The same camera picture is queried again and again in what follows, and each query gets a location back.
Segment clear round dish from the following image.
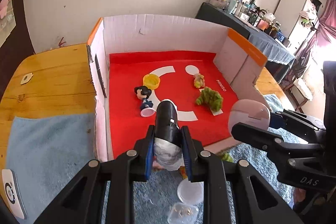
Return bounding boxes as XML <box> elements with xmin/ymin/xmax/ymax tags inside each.
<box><xmin>177</xmin><ymin>178</ymin><xmax>204</xmax><ymax>205</ymax></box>

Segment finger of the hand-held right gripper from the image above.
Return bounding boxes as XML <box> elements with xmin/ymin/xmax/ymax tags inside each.
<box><xmin>231</xmin><ymin>122</ymin><xmax>324</xmax><ymax>170</ymax></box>
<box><xmin>268</xmin><ymin>109</ymin><xmax>327</xmax><ymax>144</ymax></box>

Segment red felt mat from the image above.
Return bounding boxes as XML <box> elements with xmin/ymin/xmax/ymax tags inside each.
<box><xmin>109</xmin><ymin>51</ymin><xmax>238</xmax><ymax>159</ymax></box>

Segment black and white bottle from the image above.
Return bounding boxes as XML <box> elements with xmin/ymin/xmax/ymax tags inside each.
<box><xmin>153</xmin><ymin>99</ymin><xmax>183</xmax><ymax>171</ymax></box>

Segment side table with grey cloth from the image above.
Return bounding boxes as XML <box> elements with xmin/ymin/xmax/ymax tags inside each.
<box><xmin>196</xmin><ymin>2</ymin><xmax>296</xmax><ymax>83</ymax></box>

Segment yellow bottle cap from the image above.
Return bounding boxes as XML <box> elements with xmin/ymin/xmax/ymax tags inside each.
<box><xmin>143</xmin><ymin>73</ymin><xmax>161</xmax><ymax>90</ymax></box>

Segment row of bottles and jars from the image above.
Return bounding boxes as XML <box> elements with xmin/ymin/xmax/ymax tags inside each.
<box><xmin>223</xmin><ymin>0</ymin><xmax>292</xmax><ymax>47</ymax></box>

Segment green fuzzy plush toy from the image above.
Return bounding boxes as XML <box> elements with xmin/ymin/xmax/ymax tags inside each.
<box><xmin>218</xmin><ymin>151</ymin><xmax>234</xmax><ymax>163</ymax></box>
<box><xmin>196</xmin><ymin>87</ymin><xmax>223</xmax><ymax>112</ymax></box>

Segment blue fuzzy blanket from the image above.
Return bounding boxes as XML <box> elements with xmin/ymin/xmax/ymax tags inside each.
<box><xmin>6</xmin><ymin>94</ymin><xmax>315</xmax><ymax>224</ymax></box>

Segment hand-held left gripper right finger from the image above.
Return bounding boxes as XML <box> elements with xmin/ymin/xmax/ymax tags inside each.
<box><xmin>181</xmin><ymin>126</ymin><xmax>305</xmax><ymax>224</ymax></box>

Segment white device with round ring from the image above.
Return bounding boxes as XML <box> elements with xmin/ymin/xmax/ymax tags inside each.
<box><xmin>1</xmin><ymin>169</ymin><xmax>28</xmax><ymax>220</ymax></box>

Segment pink curtain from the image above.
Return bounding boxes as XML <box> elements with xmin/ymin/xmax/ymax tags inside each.
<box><xmin>297</xmin><ymin>0</ymin><xmax>336</xmax><ymax>56</ymax></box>

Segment pink earbud case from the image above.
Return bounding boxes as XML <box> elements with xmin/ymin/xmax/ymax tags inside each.
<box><xmin>228</xmin><ymin>99</ymin><xmax>271</xmax><ymax>135</ymax></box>

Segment white ribbed object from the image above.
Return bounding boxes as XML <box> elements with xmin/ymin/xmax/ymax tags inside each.
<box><xmin>294</xmin><ymin>78</ymin><xmax>314</xmax><ymax>101</ymax></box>

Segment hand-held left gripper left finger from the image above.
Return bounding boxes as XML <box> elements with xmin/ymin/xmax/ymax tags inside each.
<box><xmin>34</xmin><ymin>125</ymin><xmax>155</xmax><ymax>224</ymax></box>

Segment small wooden tag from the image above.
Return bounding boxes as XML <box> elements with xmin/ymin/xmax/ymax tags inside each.
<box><xmin>20</xmin><ymin>73</ymin><xmax>33</xmax><ymax>85</ymax></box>

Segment dark brown door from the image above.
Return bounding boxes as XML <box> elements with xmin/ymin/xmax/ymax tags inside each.
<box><xmin>0</xmin><ymin>0</ymin><xmax>36</xmax><ymax>93</ymax></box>

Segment white refrigerator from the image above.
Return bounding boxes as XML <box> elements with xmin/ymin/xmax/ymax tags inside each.
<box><xmin>274</xmin><ymin>0</ymin><xmax>309</xmax><ymax>39</ymax></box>

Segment orange and white cardboard box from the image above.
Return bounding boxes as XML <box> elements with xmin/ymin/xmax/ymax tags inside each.
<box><xmin>86</xmin><ymin>13</ymin><xmax>268</xmax><ymax>163</ymax></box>

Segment small pink and yellow toy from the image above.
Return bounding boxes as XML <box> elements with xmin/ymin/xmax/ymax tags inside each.
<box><xmin>193</xmin><ymin>73</ymin><xmax>206</xmax><ymax>88</ymax></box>

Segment pink plush pig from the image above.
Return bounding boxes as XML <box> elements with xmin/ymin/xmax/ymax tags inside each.
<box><xmin>0</xmin><ymin>0</ymin><xmax>13</xmax><ymax>18</ymax></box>

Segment clear square plastic box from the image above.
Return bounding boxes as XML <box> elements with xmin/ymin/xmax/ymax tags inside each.
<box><xmin>168</xmin><ymin>202</ymin><xmax>199</xmax><ymax>224</ymax></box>

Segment dark-haired figurine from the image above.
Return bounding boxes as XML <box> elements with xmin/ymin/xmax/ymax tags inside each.
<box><xmin>134</xmin><ymin>85</ymin><xmax>155</xmax><ymax>117</ymax></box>

